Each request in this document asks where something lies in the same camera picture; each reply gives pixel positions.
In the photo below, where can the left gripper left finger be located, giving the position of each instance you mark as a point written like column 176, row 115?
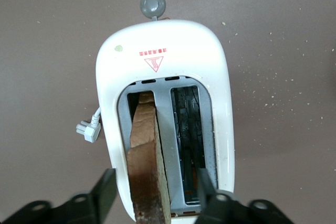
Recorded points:
column 78, row 211

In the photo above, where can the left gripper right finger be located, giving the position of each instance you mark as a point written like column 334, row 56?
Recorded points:
column 231, row 211

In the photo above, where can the white power plug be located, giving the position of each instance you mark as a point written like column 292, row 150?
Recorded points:
column 90, row 130

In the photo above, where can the white two-slot toaster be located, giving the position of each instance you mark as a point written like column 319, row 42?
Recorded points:
column 162, row 51

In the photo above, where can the dark crusted bread slice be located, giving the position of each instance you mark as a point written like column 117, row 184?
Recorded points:
column 144, row 169

